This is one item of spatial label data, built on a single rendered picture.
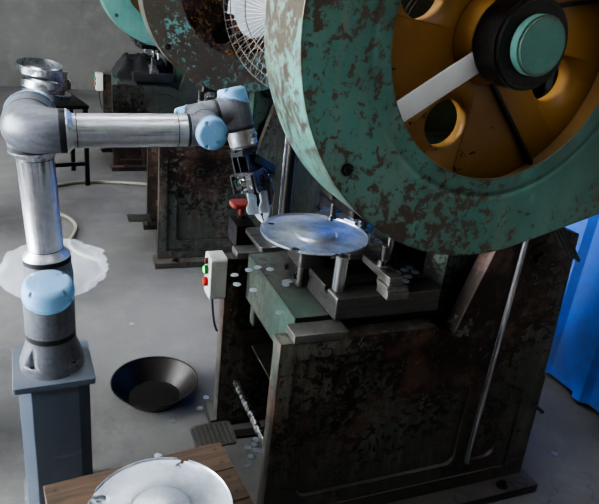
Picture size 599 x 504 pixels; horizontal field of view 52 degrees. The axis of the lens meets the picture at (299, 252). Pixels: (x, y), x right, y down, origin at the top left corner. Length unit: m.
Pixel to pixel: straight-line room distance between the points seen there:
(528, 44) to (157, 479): 1.11
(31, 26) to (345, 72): 7.11
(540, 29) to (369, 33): 0.29
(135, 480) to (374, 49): 0.99
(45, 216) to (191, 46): 1.37
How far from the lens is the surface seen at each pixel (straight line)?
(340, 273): 1.49
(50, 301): 1.53
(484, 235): 1.28
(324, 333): 1.45
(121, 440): 2.12
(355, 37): 1.02
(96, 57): 8.07
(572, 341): 2.69
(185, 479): 1.42
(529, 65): 1.14
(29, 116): 1.43
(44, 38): 8.03
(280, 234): 1.61
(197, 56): 2.79
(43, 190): 1.59
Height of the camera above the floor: 1.37
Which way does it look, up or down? 23 degrees down
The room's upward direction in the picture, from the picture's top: 7 degrees clockwise
